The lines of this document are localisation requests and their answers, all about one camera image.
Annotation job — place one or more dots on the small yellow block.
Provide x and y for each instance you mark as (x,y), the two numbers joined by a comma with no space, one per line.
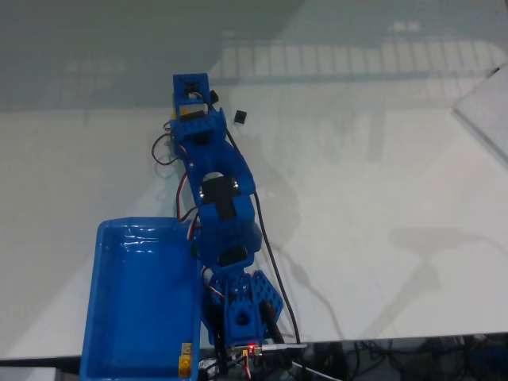
(184,367)

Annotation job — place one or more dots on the blue camera mount with camera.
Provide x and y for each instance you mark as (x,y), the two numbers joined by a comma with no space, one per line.
(190,78)

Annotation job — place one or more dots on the motor controller board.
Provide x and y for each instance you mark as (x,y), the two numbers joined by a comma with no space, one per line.
(248,350)

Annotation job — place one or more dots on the small tan block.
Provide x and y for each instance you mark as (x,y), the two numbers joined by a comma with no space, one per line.
(186,349)

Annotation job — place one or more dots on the yellow lego brick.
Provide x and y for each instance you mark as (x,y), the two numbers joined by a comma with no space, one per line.
(174,115)

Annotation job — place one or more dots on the white flat board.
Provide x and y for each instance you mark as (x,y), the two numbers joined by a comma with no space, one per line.
(484,111)

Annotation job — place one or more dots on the blue plastic bin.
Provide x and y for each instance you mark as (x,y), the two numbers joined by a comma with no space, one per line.
(143,297)

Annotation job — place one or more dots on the black lego cube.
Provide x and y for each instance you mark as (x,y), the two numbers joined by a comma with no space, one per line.
(214,96)
(240,116)

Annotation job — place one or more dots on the white USB plug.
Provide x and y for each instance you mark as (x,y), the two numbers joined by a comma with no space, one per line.
(291,346)

